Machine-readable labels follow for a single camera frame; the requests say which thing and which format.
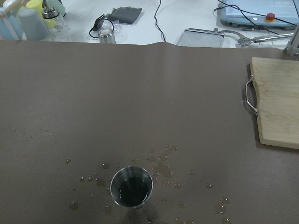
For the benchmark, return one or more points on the wooden cutting board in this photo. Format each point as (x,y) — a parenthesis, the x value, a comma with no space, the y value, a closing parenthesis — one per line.
(276,83)

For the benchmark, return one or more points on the steel tongs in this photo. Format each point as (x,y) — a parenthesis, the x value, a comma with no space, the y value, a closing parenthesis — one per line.
(245,41)

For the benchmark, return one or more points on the grey-blue plastic cup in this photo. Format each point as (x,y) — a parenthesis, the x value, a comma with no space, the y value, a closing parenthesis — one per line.
(33,26)

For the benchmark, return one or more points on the steel cup on desk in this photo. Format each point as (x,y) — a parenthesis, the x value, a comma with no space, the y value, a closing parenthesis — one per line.
(106,36)

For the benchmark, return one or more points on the steel jigger cup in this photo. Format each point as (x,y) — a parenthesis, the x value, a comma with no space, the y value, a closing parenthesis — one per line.
(131,187)

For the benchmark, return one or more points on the teach pendant with red button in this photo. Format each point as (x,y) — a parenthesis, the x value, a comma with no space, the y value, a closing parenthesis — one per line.
(268,14)

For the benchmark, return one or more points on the black clip device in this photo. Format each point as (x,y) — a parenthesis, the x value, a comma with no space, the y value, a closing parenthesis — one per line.
(98,24)

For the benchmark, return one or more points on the metal tray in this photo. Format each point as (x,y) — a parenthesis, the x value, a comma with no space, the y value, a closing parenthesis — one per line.
(192,37)

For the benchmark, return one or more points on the brown table mat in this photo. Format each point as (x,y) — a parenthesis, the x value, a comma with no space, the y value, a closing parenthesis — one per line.
(73,114)

